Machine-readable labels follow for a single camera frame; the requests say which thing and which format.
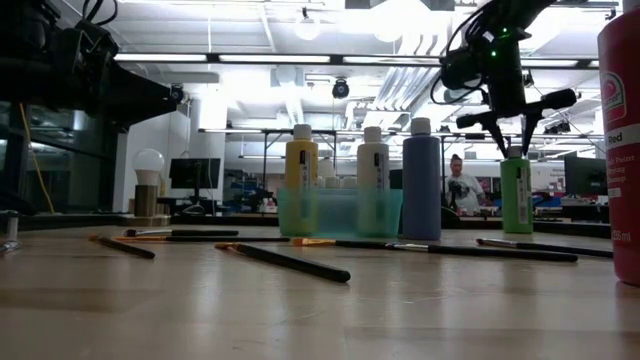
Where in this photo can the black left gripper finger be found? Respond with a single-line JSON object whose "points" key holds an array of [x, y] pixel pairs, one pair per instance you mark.
{"points": [[142, 97]]}

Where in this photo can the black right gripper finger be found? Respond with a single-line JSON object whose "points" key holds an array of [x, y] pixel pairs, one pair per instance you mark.
{"points": [[531, 127], [496, 132]]}

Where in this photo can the green large paint bottle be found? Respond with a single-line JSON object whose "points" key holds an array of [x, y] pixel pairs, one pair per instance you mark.
{"points": [[515, 195]]}

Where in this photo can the blue large paint bottle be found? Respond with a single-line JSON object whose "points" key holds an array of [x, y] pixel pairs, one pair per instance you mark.
{"points": [[421, 185]]}

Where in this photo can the red large paint bottle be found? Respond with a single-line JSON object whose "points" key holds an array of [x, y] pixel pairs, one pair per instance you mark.
{"points": [[622, 200]]}

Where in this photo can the black paintbrush silver ferrule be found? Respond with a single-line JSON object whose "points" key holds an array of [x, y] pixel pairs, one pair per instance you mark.
{"points": [[9, 246], [500, 253], [200, 233], [545, 247]]}

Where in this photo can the white large paint bottle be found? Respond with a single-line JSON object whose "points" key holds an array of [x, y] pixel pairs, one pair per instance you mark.
{"points": [[372, 165]]}

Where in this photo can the yellow large paint bottle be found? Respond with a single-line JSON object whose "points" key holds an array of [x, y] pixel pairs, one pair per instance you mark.
{"points": [[301, 165]]}

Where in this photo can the black paintbrush orange bristles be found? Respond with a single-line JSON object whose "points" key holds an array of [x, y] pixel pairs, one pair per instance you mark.
{"points": [[125, 247], [350, 244], [295, 264]]}

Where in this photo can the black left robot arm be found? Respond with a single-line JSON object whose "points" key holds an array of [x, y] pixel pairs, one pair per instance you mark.
{"points": [[25, 60]]}

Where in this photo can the black ceiling track light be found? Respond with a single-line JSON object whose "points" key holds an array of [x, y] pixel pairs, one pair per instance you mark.
{"points": [[557, 127]]}

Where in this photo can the light bulb on brass base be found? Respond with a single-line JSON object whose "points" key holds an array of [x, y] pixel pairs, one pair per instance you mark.
{"points": [[147, 162]]}

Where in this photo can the person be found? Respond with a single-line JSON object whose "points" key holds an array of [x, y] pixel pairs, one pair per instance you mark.
{"points": [[462, 192]]}

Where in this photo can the LED light bar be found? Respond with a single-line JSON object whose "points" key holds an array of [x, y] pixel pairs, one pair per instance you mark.
{"points": [[275, 58]]}

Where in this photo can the translucent teal plastic tray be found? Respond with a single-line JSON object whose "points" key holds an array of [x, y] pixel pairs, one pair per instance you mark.
{"points": [[340, 215]]}

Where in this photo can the round ceiling lamp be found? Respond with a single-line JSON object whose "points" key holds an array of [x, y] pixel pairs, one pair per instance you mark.
{"points": [[307, 27]]}

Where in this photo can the black ceiling dome camera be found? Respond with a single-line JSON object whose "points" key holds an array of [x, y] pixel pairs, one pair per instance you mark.
{"points": [[340, 90], [176, 94]]}

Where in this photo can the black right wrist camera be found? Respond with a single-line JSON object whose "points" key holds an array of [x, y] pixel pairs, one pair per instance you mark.
{"points": [[460, 70]]}

